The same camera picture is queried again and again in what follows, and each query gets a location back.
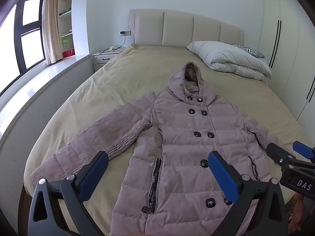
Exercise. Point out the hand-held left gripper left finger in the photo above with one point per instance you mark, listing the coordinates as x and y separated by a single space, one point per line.
94 174

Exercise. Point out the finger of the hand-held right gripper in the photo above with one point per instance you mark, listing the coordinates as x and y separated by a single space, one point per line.
278 152
304 150

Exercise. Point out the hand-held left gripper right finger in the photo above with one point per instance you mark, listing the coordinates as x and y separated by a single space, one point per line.
222 174

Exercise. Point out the pink puffer coat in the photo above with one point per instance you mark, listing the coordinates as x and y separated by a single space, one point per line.
184 140

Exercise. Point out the bed with beige cover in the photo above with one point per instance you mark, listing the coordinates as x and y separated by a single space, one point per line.
98 91

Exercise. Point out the white wardrobe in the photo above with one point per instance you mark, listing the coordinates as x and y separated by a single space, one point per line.
288 54

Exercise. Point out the white window bench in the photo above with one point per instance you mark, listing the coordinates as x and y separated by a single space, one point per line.
37 91

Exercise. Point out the zebra print pillow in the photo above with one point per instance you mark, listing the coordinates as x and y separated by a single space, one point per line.
253 52

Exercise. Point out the white folded pillow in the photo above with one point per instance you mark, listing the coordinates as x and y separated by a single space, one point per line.
226 56

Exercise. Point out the white nightstand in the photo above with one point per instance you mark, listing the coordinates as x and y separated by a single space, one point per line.
103 59

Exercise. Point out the red box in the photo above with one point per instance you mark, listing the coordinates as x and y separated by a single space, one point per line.
67 53

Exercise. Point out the white power strip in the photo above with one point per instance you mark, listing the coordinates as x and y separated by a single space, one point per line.
113 47

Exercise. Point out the green lidded container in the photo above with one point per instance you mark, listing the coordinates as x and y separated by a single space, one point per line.
66 44

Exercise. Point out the black framed window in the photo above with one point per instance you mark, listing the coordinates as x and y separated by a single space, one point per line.
30 49

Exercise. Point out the beige curtain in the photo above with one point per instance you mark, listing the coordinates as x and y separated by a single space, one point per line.
51 29

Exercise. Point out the beige padded headboard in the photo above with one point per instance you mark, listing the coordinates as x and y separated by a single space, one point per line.
177 29

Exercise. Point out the white shelf unit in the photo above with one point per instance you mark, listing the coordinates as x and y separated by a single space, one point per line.
66 24

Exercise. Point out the green items on shelf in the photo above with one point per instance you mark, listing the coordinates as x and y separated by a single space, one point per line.
65 11

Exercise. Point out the wall socket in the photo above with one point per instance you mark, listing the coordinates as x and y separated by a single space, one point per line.
125 33

